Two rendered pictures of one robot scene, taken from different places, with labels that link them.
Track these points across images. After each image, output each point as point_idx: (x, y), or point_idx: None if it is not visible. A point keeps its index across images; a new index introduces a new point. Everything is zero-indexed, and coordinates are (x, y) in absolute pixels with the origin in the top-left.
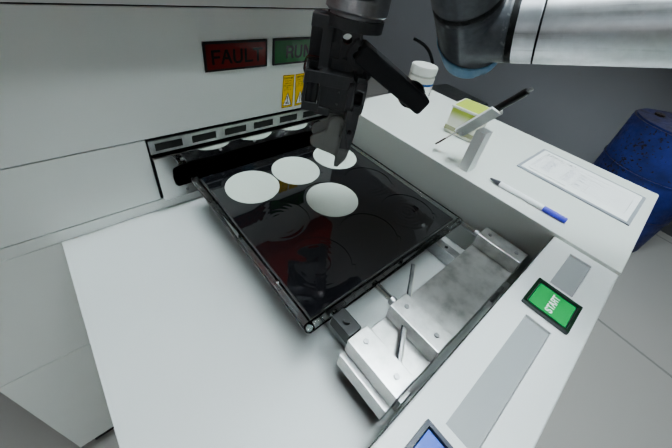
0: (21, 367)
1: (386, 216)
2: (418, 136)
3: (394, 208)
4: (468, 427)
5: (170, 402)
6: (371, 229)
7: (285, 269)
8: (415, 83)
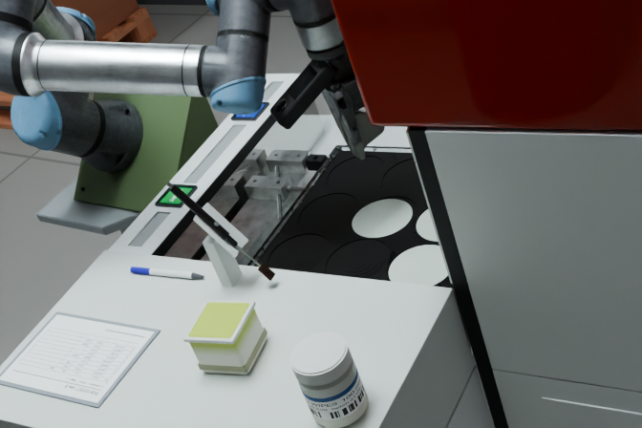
0: None
1: (318, 236)
2: (303, 296)
3: (313, 249)
4: (236, 131)
5: None
6: (327, 217)
7: (375, 156)
8: (282, 98)
